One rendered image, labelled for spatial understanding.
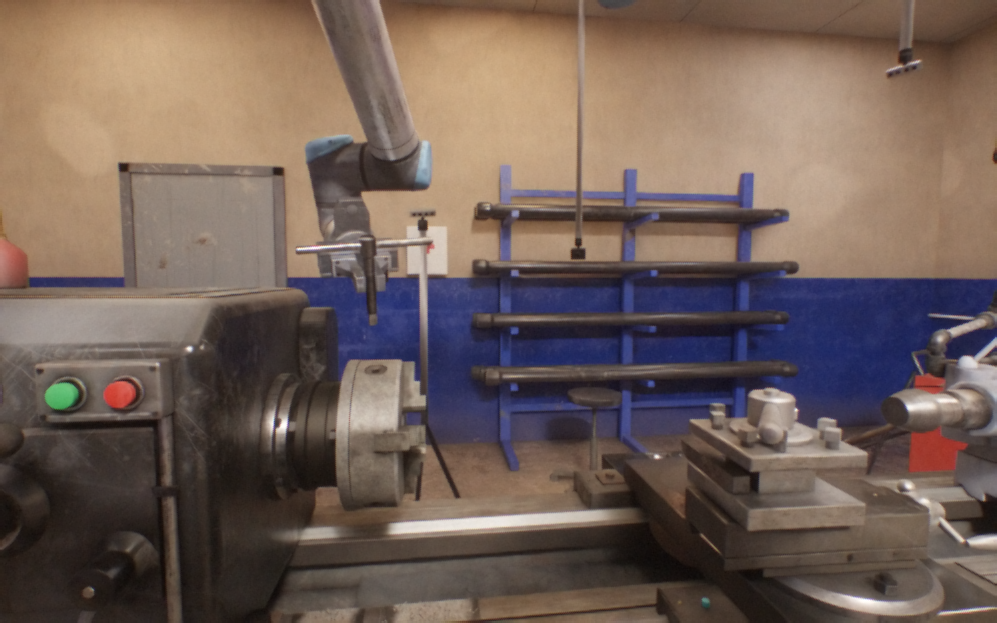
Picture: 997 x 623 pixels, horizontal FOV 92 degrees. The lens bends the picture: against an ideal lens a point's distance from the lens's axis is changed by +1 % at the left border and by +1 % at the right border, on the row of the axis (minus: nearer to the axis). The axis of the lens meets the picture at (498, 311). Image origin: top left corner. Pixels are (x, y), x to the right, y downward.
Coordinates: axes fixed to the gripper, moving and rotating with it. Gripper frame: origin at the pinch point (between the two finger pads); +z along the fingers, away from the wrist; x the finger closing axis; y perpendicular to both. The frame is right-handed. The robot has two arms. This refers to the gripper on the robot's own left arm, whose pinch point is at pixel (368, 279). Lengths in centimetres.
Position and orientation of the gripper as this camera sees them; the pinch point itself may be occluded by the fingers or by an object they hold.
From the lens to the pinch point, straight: 78.4
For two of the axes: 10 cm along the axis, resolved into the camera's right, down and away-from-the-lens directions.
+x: -9.2, 1.2, -3.8
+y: -0.6, 9.0, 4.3
